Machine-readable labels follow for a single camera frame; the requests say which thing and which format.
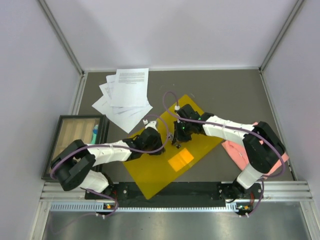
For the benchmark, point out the yellow plastic folder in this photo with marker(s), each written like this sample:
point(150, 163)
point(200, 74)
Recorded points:
point(152, 173)

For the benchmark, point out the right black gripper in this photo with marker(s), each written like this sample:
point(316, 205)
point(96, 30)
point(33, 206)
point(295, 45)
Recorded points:
point(178, 137)

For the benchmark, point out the left aluminium frame post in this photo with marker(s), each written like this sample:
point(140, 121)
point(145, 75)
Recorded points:
point(60, 35)

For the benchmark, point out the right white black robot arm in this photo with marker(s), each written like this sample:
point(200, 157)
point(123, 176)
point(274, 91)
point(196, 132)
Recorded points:
point(212, 127)

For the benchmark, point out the white paper stack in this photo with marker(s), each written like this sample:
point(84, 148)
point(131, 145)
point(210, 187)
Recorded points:
point(125, 118)

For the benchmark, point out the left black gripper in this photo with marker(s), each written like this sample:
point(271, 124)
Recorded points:
point(159, 142)

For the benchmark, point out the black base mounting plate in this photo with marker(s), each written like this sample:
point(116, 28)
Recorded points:
point(184, 195)

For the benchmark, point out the right aluminium frame post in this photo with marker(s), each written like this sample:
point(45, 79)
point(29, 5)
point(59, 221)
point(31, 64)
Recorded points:
point(297, 7)

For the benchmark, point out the aluminium frame post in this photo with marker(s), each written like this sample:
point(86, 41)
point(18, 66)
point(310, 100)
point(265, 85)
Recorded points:
point(60, 35)
point(297, 7)

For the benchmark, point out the black framed wooden tray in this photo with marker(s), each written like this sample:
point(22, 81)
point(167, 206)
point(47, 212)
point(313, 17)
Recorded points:
point(74, 127)

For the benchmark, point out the grey slotted cable duct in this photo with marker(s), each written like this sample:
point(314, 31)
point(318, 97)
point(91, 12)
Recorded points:
point(102, 207)

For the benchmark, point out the printed paper sheet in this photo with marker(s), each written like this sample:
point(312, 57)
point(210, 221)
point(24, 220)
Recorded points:
point(130, 88)

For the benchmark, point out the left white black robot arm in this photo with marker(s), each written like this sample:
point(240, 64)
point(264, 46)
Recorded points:
point(74, 166)

